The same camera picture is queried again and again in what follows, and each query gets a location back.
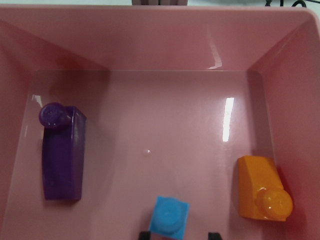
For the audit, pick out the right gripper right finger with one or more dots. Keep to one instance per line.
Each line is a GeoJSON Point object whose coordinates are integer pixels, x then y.
{"type": "Point", "coordinates": [214, 236]}

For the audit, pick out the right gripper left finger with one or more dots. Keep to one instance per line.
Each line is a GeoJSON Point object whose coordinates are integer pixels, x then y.
{"type": "Point", "coordinates": [144, 235]}

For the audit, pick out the small blue toy block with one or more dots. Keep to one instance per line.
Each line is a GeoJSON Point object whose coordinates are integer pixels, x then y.
{"type": "Point", "coordinates": [169, 218]}

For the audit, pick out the orange toy block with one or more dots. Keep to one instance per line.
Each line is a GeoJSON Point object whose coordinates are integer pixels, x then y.
{"type": "Point", "coordinates": [261, 193]}

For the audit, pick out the purple toy block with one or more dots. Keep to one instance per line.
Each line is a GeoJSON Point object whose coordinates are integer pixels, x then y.
{"type": "Point", "coordinates": [63, 151]}

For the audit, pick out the pink plastic box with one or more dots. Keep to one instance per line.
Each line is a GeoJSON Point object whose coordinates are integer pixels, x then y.
{"type": "Point", "coordinates": [173, 96]}

